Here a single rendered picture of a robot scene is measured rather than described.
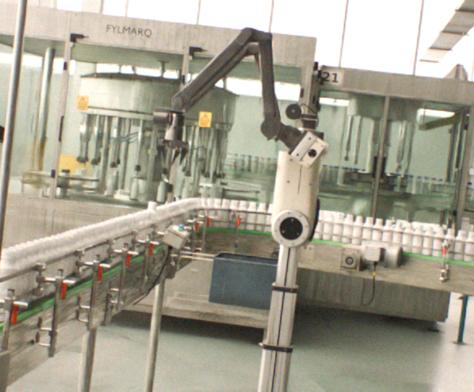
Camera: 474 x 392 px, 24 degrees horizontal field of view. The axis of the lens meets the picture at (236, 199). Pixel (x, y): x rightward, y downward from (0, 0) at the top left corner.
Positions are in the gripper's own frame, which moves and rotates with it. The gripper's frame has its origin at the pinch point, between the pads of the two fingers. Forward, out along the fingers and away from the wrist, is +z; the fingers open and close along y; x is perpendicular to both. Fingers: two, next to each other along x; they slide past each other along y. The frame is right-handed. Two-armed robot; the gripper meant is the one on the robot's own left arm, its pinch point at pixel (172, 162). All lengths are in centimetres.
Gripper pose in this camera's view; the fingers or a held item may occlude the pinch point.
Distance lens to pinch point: 448.9
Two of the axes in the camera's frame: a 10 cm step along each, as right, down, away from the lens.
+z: -1.2, 9.9, 0.5
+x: 1.0, -0.3, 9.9
